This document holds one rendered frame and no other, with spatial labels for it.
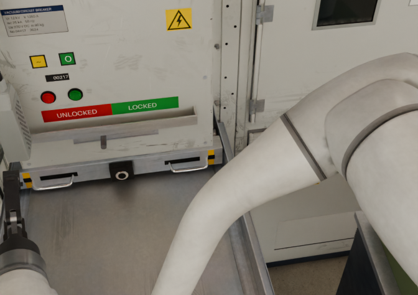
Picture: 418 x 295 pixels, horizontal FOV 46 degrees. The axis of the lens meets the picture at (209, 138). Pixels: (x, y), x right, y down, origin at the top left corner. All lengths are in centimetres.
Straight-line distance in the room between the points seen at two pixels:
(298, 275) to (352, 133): 165
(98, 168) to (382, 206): 91
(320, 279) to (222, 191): 159
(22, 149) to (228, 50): 59
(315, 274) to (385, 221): 168
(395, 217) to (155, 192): 88
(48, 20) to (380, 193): 76
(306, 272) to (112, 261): 117
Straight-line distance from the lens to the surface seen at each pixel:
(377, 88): 59
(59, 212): 131
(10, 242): 89
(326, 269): 222
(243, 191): 62
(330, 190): 185
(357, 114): 58
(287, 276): 217
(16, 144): 113
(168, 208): 127
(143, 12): 106
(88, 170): 131
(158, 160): 130
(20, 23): 108
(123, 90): 116
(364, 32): 144
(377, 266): 135
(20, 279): 79
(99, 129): 118
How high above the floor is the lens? 182
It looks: 42 degrees down
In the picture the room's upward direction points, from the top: straight up
